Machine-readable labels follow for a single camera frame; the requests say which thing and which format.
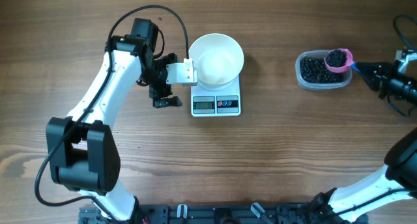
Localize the pink scoop with blue handle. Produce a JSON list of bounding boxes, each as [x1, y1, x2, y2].
[[324, 48, 355, 74]]

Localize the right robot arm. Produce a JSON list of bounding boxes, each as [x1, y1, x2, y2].
[[306, 61, 416, 223]]

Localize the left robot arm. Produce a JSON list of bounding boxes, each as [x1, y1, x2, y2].
[[39, 18, 182, 223]]

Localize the white digital kitchen scale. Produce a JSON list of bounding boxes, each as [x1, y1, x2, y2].
[[191, 76, 241, 117]]

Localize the white bowl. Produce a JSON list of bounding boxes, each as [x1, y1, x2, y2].
[[189, 33, 244, 89]]

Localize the black beans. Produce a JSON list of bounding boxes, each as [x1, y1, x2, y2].
[[300, 57, 343, 83]]

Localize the clear plastic container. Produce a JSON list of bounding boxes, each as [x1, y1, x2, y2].
[[295, 50, 352, 91]]

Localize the right arm white wrist camera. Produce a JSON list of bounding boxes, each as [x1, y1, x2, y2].
[[395, 48, 417, 74]]

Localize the arm white wrist camera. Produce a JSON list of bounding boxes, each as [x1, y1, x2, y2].
[[395, 48, 417, 74], [166, 59, 198, 87]]

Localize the left arm white wrist camera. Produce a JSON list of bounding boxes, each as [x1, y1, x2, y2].
[[166, 59, 198, 87]]

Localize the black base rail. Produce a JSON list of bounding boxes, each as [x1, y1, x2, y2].
[[78, 201, 369, 224]]

